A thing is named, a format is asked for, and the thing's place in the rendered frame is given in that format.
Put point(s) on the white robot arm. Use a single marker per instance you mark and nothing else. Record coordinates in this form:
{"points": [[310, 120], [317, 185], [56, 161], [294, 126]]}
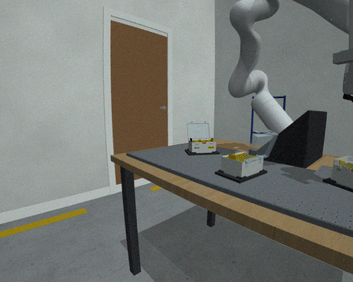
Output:
{"points": [[244, 80]]}

